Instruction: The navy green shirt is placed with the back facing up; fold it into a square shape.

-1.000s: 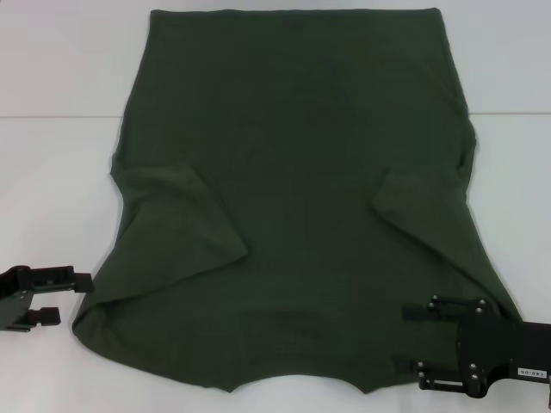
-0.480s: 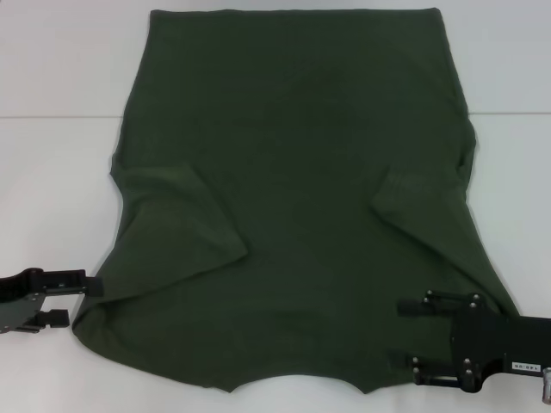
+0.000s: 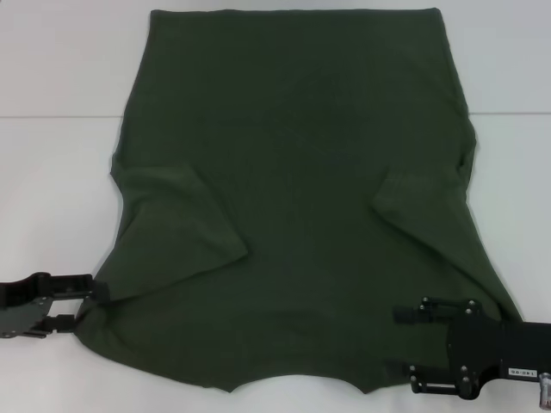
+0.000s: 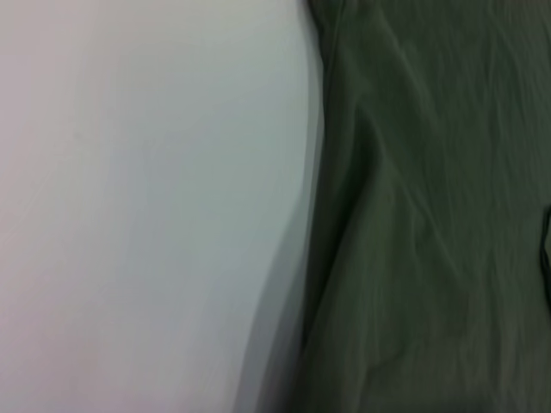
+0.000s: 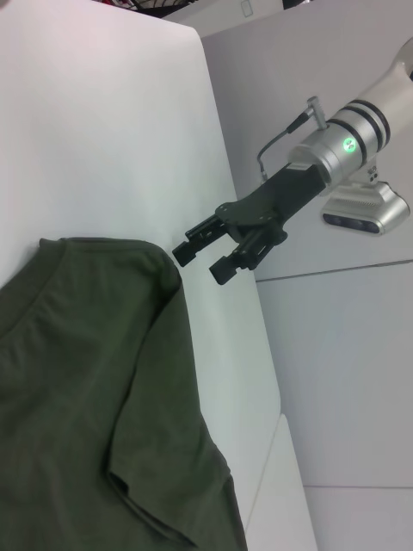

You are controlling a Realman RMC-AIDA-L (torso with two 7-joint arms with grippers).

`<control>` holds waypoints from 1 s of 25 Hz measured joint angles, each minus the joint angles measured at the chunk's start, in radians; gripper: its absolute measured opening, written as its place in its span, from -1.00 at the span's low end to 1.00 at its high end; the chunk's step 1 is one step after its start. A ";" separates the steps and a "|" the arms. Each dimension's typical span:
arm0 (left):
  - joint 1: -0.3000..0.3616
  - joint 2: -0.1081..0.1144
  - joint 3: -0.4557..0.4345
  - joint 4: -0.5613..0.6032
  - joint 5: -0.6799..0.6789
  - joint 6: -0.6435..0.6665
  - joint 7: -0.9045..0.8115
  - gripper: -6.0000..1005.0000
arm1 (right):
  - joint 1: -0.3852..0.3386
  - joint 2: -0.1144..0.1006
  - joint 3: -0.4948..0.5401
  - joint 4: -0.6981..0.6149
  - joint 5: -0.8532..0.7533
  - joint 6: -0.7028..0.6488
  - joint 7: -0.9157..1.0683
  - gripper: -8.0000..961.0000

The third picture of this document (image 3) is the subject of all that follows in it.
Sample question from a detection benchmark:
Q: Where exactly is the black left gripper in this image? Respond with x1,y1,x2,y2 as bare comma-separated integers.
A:
0,272,110,342

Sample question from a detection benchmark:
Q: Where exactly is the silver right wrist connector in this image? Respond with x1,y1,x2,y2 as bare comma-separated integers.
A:
536,372,551,408

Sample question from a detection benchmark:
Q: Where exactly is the dark green t-shirt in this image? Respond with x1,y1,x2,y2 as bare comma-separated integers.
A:
75,7,524,395

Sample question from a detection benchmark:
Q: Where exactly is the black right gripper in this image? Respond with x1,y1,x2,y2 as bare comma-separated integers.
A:
385,296,551,398

